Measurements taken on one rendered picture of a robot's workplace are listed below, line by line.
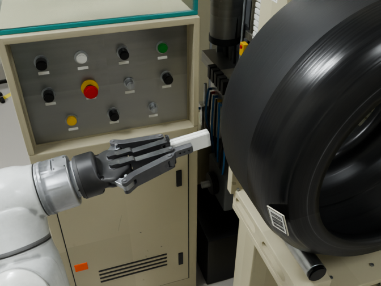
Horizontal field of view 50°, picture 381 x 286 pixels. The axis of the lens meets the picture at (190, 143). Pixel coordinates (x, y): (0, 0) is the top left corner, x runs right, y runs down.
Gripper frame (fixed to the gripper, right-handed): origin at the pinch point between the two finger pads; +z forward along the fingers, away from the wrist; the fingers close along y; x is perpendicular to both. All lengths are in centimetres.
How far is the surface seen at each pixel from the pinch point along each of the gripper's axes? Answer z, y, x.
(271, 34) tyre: 20.5, 8.8, -11.7
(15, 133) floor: -79, 216, 115
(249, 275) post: 19, 25, 87
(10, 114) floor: -83, 246, 115
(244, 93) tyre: 13.1, 5.8, -2.8
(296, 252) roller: 18.9, -5.3, 35.3
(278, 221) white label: 11.5, -10.8, 15.1
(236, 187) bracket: 16.1, 23.0, 38.7
